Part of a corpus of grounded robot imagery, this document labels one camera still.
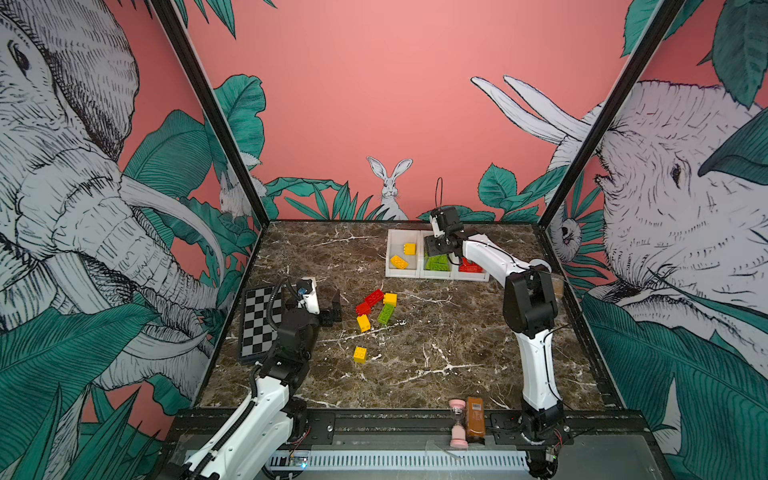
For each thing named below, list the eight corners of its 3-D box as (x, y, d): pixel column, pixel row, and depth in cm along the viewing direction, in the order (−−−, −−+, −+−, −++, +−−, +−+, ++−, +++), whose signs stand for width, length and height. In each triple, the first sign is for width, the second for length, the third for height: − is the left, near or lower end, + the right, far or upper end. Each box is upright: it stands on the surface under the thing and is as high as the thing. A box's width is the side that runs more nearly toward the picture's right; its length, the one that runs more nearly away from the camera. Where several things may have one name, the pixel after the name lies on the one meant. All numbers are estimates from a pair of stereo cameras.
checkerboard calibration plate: (242, 365, 86) (235, 359, 82) (247, 296, 101) (242, 289, 97) (281, 356, 88) (277, 350, 84) (281, 289, 102) (277, 282, 99)
